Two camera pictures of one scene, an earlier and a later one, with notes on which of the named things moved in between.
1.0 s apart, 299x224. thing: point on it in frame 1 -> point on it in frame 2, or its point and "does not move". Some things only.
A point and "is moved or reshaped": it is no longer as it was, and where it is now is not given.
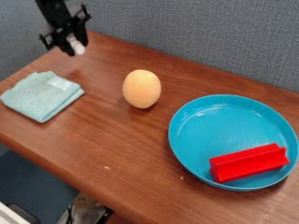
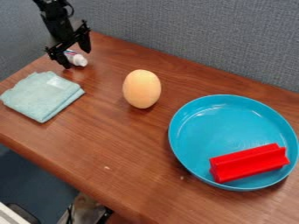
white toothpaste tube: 79,48 is moved or reshaped
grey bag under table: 84,211 does not move
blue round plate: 227,124 does not move
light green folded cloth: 41,94 does not move
